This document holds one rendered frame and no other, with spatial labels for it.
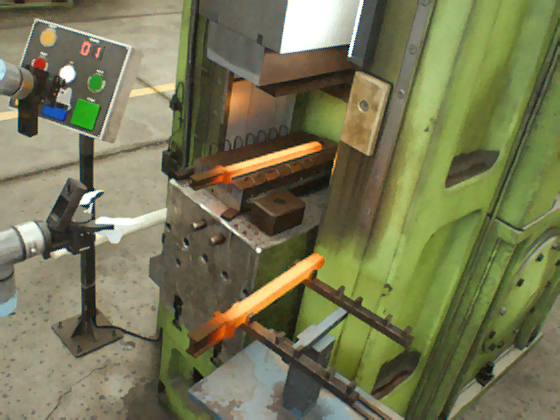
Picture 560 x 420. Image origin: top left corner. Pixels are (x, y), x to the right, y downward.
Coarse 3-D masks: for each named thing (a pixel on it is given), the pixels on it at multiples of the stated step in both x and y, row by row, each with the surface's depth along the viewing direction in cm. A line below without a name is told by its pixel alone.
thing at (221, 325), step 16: (320, 256) 140; (288, 272) 133; (304, 272) 134; (272, 288) 128; (288, 288) 131; (240, 304) 122; (256, 304) 123; (224, 320) 116; (240, 320) 120; (192, 336) 111; (208, 336) 114; (224, 336) 118; (192, 352) 112
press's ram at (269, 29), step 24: (216, 0) 145; (240, 0) 139; (264, 0) 134; (288, 0) 129; (312, 0) 134; (336, 0) 139; (360, 0) 145; (240, 24) 142; (264, 24) 136; (288, 24) 132; (312, 24) 138; (336, 24) 143; (288, 48) 136; (312, 48) 142
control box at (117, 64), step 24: (48, 24) 180; (48, 48) 179; (72, 48) 177; (96, 48) 175; (120, 48) 174; (48, 72) 179; (96, 72) 175; (120, 72) 173; (72, 96) 177; (96, 96) 175; (120, 96) 176; (48, 120) 178; (96, 120) 174; (120, 120) 180
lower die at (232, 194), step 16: (256, 144) 183; (272, 144) 183; (288, 144) 184; (304, 144) 183; (336, 144) 187; (208, 160) 170; (224, 160) 169; (240, 160) 170; (288, 160) 173; (304, 160) 176; (320, 160) 178; (240, 176) 162; (256, 176) 164; (272, 176) 165; (288, 176) 168; (304, 176) 173; (224, 192) 163; (240, 192) 158; (256, 192) 162; (240, 208) 160
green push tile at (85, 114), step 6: (78, 102) 175; (84, 102) 175; (90, 102) 175; (78, 108) 175; (84, 108) 175; (90, 108) 174; (96, 108) 174; (78, 114) 175; (84, 114) 175; (90, 114) 174; (96, 114) 174; (72, 120) 175; (78, 120) 175; (84, 120) 174; (90, 120) 174; (84, 126) 174; (90, 126) 174
